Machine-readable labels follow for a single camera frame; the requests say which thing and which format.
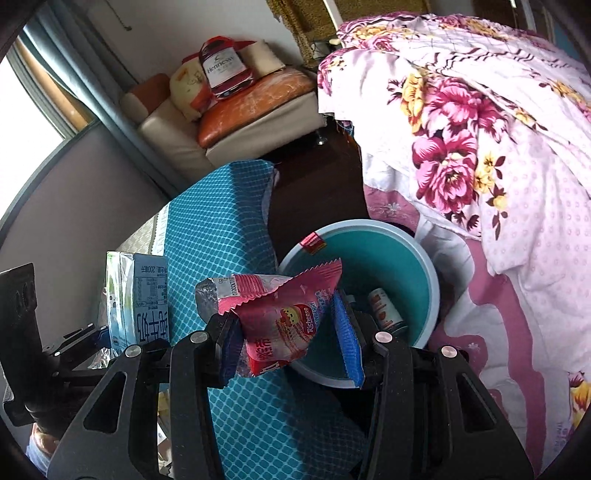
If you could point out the beige pillow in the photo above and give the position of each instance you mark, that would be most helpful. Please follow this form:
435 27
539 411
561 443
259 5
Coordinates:
263 57

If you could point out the teal trash bin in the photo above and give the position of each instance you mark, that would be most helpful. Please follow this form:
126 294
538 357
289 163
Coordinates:
369 263

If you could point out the small drink can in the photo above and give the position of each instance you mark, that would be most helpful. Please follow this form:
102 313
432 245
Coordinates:
385 309

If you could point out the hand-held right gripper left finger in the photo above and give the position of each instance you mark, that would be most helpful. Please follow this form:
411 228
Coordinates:
233 346

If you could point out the small red wrapper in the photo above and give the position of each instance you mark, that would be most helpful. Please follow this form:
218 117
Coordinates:
313 242

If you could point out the beige woven mat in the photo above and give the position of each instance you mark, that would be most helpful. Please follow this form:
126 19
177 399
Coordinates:
143 235

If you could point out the red snack packet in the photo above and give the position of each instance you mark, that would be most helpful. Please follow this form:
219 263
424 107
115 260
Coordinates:
281 323

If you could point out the teal quilted mat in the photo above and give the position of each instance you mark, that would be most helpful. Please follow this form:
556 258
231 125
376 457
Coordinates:
212 230

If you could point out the grey blue curtain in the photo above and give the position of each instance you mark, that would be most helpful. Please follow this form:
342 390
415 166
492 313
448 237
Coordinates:
92 83

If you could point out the orange seat cushion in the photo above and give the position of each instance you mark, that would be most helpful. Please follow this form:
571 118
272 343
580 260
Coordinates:
258 101

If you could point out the leopard print cloth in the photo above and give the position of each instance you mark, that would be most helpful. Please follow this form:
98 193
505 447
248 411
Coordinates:
295 23

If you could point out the window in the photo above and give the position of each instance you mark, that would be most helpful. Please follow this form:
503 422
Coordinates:
27 115

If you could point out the pink bed sheet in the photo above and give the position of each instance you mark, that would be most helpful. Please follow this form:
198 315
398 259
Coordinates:
489 295

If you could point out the cream leather sofa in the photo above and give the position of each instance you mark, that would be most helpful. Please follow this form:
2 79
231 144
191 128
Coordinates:
175 138

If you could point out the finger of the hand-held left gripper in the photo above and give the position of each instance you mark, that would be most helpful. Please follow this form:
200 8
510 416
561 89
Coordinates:
83 339

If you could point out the person's left forearm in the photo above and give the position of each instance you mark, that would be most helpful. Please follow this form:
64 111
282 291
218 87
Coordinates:
41 447

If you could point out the blue white milk carton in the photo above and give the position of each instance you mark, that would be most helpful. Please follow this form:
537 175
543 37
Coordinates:
138 295

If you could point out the yellow plush pillow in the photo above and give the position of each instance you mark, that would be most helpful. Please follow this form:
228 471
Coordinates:
184 92

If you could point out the floral pink pillow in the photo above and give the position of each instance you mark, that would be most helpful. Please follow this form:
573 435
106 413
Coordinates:
461 115

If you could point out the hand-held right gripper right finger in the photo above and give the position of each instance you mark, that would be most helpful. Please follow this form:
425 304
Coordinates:
346 337

